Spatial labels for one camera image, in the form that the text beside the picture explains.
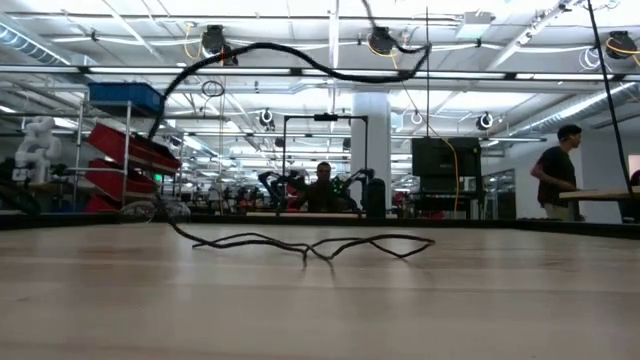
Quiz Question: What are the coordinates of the white building column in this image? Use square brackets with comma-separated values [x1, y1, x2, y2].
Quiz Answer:
[351, 92, 393, 209]

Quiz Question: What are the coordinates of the black aluminium table frame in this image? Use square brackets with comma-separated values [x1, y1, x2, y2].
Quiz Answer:
[0, 210, 640, 240]

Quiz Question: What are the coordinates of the person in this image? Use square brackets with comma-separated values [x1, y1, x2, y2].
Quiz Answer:
[529, 123, 585, 222]
[299, 160, 347, 214]

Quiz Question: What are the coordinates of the thin black vertical pole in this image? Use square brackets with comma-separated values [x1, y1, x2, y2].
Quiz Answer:
[425, 5, 431, 139]

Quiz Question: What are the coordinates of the metal shelf rack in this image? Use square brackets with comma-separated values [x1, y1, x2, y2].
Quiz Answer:
[72, 99, 187, 217]

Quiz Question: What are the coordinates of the black ceiling cord reel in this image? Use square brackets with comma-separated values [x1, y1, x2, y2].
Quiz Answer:
[605, 30, 639, 60]
[367, 27, 396, 56]
[201, 24, 240, 67]

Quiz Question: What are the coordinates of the yellow hanging cable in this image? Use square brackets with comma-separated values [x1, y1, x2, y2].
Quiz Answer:
[366, 32, 460, 215]

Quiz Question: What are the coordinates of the blue plastic bin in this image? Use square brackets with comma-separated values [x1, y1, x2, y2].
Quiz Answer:
[88, 82, 167, 117]

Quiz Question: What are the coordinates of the wooden workbench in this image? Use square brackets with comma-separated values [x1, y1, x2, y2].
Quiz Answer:
[559, 187, 640, 224]

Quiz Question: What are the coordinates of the thin dark cord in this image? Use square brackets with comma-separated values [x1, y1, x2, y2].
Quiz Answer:
[147, 0, 436, 266]

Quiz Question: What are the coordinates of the black hanging cable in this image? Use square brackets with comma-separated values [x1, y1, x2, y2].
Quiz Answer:
[585, 0, 640, 224]

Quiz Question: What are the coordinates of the black cylindrical stand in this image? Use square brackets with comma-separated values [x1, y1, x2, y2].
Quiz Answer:
[366, 178, 387, 219]

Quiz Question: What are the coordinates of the black monitor on cart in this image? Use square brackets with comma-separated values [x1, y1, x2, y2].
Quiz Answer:
[411, 137, 484, 220]

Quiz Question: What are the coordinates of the distant black gantry frame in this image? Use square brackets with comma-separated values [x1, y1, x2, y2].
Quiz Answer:
[282, 114, 370, 216]

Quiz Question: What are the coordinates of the red plastic bin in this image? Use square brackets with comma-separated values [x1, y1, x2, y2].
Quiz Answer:
[84, 123, 184, 176]
[85, 158, 160, 201]
[87, 194, 121, 214]

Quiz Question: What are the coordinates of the white ceiling box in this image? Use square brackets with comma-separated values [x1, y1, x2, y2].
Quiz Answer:
[455, 10, 494, 40]

